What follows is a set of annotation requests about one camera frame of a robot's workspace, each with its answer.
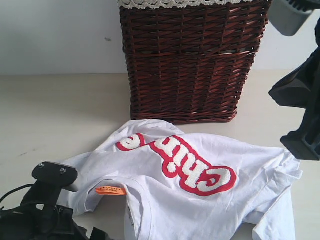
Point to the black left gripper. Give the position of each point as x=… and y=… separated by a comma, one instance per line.
x=38, y=217

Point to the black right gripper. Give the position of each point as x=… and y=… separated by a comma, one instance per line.
x=301, y=89

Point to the white t-shirt red lettering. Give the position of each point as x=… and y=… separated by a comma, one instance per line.
x=195, y=186

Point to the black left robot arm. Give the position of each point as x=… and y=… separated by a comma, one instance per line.
x=95, y=232

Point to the dark brown wicker basket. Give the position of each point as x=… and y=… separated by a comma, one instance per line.
x=189, y=65

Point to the white lace fabric trim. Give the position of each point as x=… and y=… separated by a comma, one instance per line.
x=168, y=4

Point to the orange shirt neck label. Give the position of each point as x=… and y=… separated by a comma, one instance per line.
x=111, y=191

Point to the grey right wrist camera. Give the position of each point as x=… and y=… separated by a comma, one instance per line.
x=288, y=16

